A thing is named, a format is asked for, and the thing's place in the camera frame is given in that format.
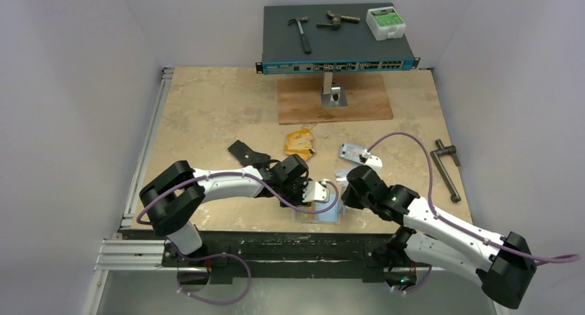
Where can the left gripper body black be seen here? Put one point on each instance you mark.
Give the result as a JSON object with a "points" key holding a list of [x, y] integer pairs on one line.
{"points": [[293, 191]]}

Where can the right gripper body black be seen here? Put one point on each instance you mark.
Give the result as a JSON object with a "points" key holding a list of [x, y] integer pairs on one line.
{"points": [[349, 196]]}

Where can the single silver VIP card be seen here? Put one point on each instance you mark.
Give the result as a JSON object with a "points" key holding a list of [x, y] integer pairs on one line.
{"points": [[341, 175]]}

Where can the single gold credit card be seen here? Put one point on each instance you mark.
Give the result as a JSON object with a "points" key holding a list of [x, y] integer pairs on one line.
{"points": [[307, 214]]}

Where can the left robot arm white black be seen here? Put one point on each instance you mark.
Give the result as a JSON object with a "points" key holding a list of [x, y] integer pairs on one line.
{"points": [[171, 198]]}

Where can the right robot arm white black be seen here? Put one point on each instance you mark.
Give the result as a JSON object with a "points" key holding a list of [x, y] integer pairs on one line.
{"points": [[500, 265]]}

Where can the wooden board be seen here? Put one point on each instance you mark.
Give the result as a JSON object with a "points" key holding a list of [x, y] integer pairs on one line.
{"points": [[299, 100]]}

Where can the hammer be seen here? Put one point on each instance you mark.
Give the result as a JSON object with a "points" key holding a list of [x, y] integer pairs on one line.
{"points": [[305, 44]]}

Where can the white green box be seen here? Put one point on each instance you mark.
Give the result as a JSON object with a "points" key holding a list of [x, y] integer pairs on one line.
{"points": [[385, 23]]}

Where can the metal clamp tool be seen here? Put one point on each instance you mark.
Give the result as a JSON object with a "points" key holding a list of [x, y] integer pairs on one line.
{"points": [[337, 19]]}

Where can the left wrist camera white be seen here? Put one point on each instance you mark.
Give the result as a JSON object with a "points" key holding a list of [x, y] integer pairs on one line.
{"points": [[316, 191]]}

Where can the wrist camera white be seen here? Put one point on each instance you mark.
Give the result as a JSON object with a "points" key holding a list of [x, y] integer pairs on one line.
{"points": [[316, 191], [370, 160]]}

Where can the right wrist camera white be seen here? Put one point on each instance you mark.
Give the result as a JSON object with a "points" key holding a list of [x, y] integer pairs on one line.
{"points": [[370, 160]]}

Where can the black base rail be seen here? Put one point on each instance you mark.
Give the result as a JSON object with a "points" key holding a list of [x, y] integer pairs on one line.
{"points": [[225, 256]]}

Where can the dark metal crank handle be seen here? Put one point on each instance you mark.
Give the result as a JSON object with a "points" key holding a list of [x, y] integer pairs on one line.
{"points": [[437, 155]]}

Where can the metal stand post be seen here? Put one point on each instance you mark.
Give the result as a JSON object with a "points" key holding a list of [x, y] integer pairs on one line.
{"points": [[332, 95]]}

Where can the blue network switch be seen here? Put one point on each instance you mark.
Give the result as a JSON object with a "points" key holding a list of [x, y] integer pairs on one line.
{"points": [[351, 48]]}

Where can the aluminium frame rail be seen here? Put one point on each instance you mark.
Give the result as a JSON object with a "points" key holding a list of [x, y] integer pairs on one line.
{"points": [[122, 252]]}

